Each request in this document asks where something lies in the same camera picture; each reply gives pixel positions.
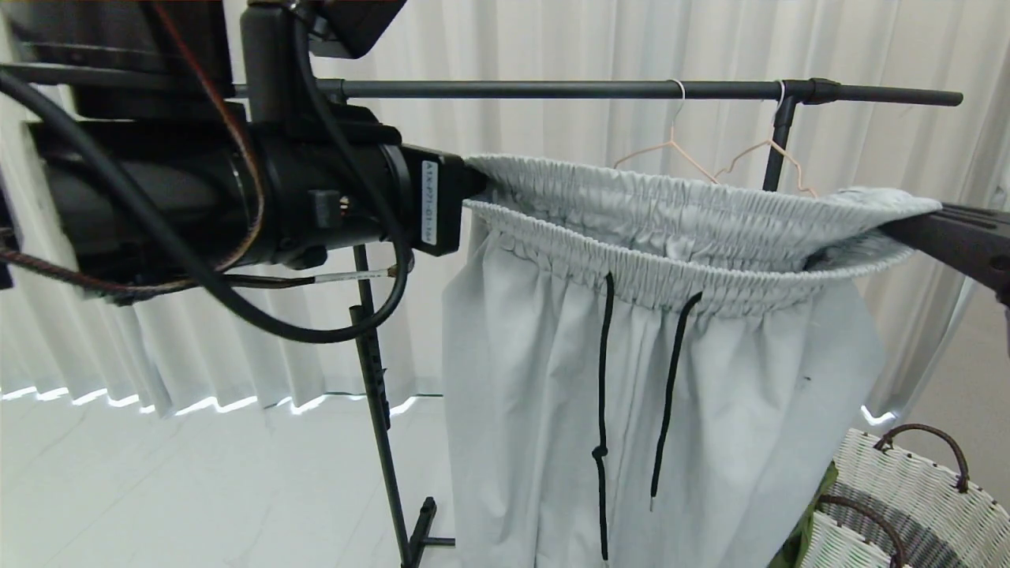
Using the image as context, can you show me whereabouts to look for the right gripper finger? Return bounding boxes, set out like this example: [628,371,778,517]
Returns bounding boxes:
[935,204,1010,222]
[880,214,1010,290]

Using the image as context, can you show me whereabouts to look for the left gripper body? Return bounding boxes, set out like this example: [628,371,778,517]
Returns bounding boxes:
[32,118,487,273]

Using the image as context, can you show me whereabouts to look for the pink clothes hanger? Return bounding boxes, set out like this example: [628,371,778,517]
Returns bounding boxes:
[614,79,723,186]
[714,79,817,198]

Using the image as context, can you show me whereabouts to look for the pale grey shorts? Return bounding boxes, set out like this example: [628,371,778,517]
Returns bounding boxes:
[442,152,944,568]

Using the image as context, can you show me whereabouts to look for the white laundry basket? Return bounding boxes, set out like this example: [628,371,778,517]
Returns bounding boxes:
[797,424,1010,568]

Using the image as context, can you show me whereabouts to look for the black clothes rack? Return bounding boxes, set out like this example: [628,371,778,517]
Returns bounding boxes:
[312,77,964,568]

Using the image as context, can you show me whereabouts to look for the white curtain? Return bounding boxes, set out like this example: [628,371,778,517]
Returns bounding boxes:
[0,0,1010,419]

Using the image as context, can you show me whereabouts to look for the green garment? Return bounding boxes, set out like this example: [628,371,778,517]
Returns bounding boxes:
[769,461,839,568]

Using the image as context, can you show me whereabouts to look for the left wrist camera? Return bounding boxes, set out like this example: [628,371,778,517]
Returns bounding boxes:
[239,0,409,125]

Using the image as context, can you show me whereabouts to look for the black cable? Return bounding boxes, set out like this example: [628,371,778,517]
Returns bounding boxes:
[0,12,415,346]

